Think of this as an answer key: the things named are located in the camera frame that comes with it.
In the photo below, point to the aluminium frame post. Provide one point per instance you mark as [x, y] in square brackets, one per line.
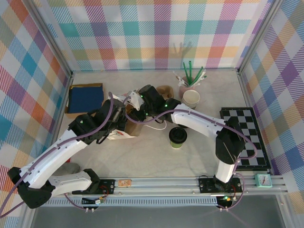
[56, 45]
[259, 35]

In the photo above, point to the long aluminium base rail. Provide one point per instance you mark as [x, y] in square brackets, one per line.
[161, 184]

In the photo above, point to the white flower paper bag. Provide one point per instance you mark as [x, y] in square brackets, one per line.
[116, 135]

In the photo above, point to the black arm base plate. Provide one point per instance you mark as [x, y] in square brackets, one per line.
[108, 185]
[206, 185]

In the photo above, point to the aluminium side rail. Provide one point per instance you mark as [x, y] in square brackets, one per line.
[244, 91]
[57, 133]

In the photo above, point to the blue paper napkin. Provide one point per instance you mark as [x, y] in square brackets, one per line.
[83, 97]

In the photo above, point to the black white chessboard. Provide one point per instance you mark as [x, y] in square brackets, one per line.
[251, 142]

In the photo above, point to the small orange label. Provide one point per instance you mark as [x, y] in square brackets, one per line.
[124, 183]

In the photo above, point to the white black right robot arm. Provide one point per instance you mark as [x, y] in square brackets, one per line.
[197, 126]

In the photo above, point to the light green plastic straw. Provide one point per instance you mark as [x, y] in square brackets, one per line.
[198, 74]

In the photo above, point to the small teal alarm clock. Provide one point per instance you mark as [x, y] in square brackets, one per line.
[263, 180]

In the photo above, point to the dark green plastic straw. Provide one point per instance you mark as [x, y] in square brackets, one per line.
[190, 73]
[187, 73]

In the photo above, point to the brown cardboard napkin box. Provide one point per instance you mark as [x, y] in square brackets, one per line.
[71, 115]

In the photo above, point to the pink straw holder cup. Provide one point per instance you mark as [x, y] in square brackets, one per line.
[182, 90]

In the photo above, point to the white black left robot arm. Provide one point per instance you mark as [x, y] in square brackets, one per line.
[59, 160]

